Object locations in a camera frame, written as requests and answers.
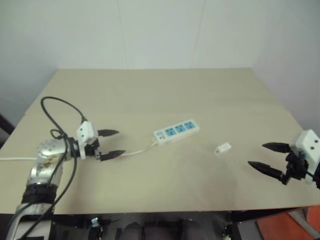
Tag orange object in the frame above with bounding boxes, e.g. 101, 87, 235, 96
256, 206, 320, 240

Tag small white plug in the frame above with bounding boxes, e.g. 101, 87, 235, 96
213, 142, 232, 157

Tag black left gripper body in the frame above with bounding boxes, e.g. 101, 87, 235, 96
84, 136, 101, 161

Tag white power strip blue sockets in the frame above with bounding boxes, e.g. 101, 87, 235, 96
152, 119, 201, 147

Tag white power strip cord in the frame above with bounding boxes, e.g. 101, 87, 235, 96
0, 140, 160, 161

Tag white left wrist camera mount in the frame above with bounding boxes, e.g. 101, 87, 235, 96
75, 120, 99, 160

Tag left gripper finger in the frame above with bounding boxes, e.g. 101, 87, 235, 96
97, 128, 120, 139
99, 149, 126, 162

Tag black table frame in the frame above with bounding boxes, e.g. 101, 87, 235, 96
51, 206, 320, 240

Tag dark rounded shape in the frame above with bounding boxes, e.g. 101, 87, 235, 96
123, 221, 144, 240

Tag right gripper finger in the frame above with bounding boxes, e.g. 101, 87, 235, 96
247, 160, 286, 182
261, 142, 292, 154

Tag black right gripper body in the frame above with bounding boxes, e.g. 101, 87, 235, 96
280, 149, 310, 186

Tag dark furniture piece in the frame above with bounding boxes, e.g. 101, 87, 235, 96
0, 113, 16, 149

